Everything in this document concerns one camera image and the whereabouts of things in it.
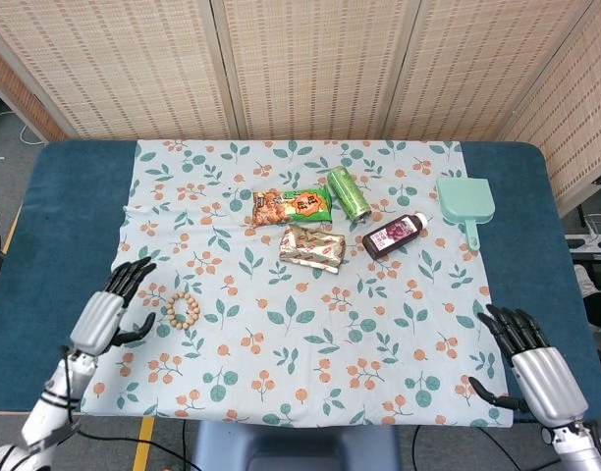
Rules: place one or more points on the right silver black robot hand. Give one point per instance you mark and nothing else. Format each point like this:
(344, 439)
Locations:
(548, 380)

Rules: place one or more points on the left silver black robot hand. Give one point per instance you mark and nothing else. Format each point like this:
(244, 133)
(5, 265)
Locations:
(96, 319)

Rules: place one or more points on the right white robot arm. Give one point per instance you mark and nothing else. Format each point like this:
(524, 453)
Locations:
(578, 446)

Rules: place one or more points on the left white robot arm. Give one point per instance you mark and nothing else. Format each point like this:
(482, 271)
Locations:
(55, 402)

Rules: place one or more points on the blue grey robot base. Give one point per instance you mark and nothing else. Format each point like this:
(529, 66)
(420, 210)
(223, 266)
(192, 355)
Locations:
(295, 449)

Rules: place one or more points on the yellow floor tape strip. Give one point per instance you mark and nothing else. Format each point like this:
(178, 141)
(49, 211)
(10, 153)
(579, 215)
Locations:
(143, 444)

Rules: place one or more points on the mint green plastic dustpan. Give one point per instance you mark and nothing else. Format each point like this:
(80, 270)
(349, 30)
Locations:
(465, 198)

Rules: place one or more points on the floral leaf fruit tablecloth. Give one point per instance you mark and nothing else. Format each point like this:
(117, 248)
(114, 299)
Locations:
(300, 314)

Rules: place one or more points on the dark juice bottle white cap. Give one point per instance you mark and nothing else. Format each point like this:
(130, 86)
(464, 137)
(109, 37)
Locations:
(391, 236)

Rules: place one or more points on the green orange snack bag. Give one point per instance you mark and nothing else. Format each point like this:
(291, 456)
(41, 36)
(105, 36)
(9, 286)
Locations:
(300, 206)

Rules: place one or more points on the woven bamboo screen panel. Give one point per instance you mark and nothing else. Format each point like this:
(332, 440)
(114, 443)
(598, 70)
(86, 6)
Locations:
(109, 68)
(477, 68)
(580, 113)
(20, 93)
(315, 68)

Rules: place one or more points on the green drink can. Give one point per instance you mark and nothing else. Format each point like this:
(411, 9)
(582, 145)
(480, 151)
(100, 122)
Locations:
(348, 193)

